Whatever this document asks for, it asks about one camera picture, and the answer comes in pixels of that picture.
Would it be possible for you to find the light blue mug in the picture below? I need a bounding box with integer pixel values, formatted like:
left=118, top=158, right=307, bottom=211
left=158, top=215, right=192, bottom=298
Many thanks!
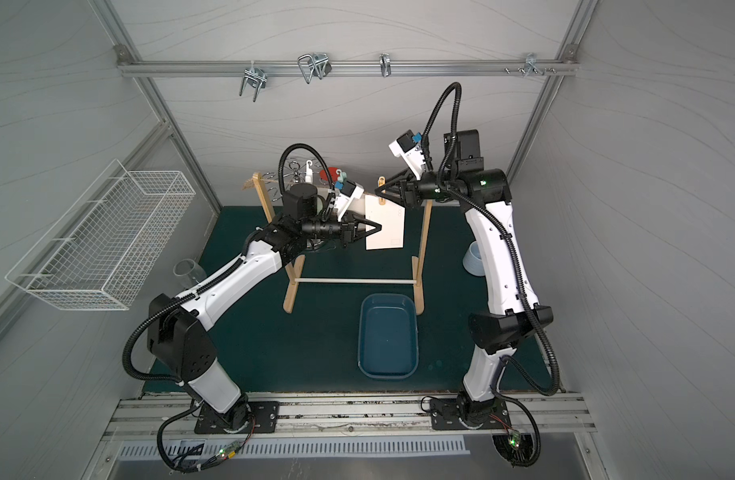
left=461, top=241, right=485, bottom=277

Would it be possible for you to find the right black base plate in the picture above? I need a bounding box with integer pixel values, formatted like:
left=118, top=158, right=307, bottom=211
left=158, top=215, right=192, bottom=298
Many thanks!
left=421, top=396, right=511, bottom=431

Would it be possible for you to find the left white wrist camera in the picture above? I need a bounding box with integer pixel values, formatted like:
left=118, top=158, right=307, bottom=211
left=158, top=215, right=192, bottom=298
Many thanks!
left=333, top=179, right=364, bottom=222

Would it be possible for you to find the metal stand with hooks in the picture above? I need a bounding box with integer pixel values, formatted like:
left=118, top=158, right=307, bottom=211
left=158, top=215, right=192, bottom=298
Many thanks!
left=262, top=157, right=306, bottom=202

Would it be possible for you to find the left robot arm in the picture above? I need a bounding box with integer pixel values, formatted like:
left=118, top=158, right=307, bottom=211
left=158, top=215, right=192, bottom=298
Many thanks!
left=122, top=179, right=381, bottom=431

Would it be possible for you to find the white wire basket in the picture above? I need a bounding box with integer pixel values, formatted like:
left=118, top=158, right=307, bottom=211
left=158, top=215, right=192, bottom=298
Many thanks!
left=5, top=160, right=195, bottom=311

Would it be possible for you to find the red round disc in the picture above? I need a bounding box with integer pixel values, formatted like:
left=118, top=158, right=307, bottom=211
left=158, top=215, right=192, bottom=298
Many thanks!
left=319, top=167, right=341, bottom=183

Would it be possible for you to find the metal clamp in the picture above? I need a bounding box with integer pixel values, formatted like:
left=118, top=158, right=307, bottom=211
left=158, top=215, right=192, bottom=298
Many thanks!
left=239, top=65, right=267, bottom=102
left=296, top=52, right=332, bottom=84

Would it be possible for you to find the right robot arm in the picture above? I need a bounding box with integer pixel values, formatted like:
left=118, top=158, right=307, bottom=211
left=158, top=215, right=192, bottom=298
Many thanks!
left=375, top=82, right=561, bottom=428

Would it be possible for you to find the left base cable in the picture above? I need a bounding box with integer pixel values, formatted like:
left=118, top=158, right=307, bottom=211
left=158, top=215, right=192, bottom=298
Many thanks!
left=156, top=400, right=257, bottom=474

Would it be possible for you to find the right metal bracket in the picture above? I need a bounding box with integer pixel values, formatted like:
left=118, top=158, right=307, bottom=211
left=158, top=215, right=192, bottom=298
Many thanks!
left=503, top=53, right=557, bottom=77

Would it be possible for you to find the white clothespin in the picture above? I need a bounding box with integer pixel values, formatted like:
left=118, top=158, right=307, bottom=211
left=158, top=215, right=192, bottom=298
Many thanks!
left=304, top=160, right=313, bottom=184

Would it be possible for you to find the white postcard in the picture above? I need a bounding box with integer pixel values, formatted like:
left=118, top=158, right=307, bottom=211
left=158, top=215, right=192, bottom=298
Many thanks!
left=365, top=195, right=405, bottom=250

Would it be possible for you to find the middle metal clamp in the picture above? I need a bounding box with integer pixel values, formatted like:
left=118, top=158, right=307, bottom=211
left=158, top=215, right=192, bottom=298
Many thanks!
left=296, top=52, right=332, bottom=84

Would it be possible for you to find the clear glass cup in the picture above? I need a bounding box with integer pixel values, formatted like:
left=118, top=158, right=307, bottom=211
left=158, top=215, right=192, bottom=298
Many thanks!
left=172, top=258, right=207, bottom=290

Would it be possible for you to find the right base cable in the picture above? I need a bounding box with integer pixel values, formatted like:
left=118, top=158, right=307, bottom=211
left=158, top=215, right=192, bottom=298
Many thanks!
left=419, top=392, right=543, bottom=468

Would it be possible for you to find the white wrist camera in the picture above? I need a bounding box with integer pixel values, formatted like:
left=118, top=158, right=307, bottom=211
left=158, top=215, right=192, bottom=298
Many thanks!
left=333, top=179, right=364, bottom=222
left=389, top=130, right=431, bottom=180

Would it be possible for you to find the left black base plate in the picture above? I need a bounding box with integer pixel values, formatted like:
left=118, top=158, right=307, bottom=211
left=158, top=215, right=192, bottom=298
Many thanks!
left=194, top=401, right=279, bottom=435

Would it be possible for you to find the blue plastic tray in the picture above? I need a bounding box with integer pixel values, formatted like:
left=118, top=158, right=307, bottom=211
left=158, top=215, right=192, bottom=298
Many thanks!
left=357, top=293, right=419, bottom=381

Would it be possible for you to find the green table mat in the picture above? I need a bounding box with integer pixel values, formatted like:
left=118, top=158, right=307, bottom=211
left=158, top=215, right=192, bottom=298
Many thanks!
left=210, top=206, right=487, bottom=392

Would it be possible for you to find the base cable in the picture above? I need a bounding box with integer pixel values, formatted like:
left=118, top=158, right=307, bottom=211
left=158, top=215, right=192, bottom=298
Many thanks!
left=156, top=400, right=257, bottom=474
left=419, top=392, right=543, bottom=468

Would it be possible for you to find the wooden drying rack frame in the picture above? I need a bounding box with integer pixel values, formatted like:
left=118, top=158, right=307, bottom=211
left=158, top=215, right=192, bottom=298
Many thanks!
left=242, top=172, right=433, bottom=315

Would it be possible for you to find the left metal clamp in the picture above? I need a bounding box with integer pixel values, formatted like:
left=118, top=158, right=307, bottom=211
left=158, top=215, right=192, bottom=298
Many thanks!
left=239, top=65, right=267, bottom=102

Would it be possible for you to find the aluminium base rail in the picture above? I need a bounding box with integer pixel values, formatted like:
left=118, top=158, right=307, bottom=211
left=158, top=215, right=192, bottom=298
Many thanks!
left=101, top=392, right=597, bottom=440

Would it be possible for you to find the small metal bracket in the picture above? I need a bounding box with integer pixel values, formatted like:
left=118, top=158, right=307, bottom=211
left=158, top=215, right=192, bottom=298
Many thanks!
left=379, top=53, right=391, bottom=78

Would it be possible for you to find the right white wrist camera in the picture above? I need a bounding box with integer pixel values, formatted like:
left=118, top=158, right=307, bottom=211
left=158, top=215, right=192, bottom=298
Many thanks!
left=389, top=130, right=431, bottom=180

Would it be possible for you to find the yellow wooden clothespin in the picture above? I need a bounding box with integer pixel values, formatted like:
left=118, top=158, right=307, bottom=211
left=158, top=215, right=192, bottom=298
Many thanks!
left=377, top=176, right=385, bottom=206

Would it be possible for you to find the aluminium cross bar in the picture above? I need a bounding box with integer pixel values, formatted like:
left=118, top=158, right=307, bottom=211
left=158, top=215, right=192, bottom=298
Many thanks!
left=117, top=57, right=581, bottom=78

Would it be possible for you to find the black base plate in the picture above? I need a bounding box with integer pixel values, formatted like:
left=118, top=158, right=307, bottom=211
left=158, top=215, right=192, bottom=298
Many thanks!
left=194, top=401, right=279, bottom=435
left=421, top=396, right=511, bottom=431

